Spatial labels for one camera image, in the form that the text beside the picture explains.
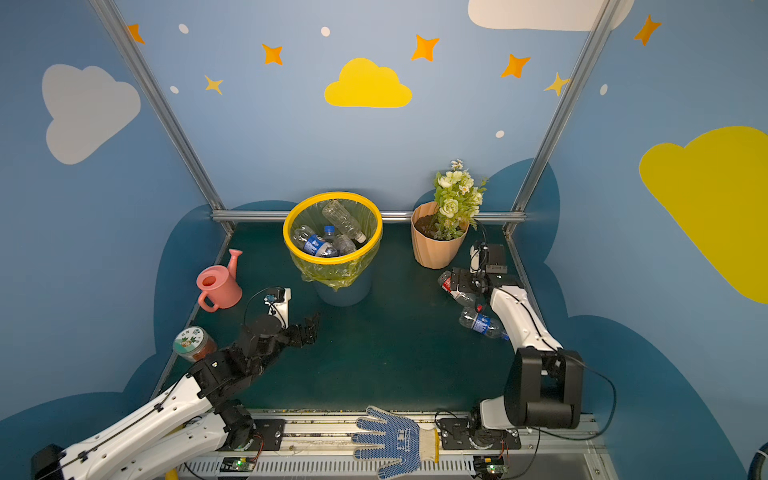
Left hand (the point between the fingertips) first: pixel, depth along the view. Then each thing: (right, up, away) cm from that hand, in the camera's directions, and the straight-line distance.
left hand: (309, 313), depth 76 cm
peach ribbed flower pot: (+34, +17, +23) cm, 45 cm away
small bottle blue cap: (+3, +21, +11) cm, 24 cm away
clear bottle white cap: (+6, +18, +14) cm, 24 cm away
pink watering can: (-31, +6, +15) cm, 35 cm away
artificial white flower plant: (+43, +33, +16) cm, 56 cm away
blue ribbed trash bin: (+7, +1, +25) cm, 26 cm away
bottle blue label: (-2, +20, +3) cm, 20 cm away
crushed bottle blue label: (+49, -6, +13) cm, 52 cm away
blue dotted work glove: (+25, -32, -3) cm, 41 cm away
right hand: (+46, +9, +13) cm, 49 cm away
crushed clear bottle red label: (+40, +7, +23) cm, 46 cm away
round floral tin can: (-33, -9, +6) cm, 35 cm away
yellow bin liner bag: (-4, +28, +13) cm, 31 cm away
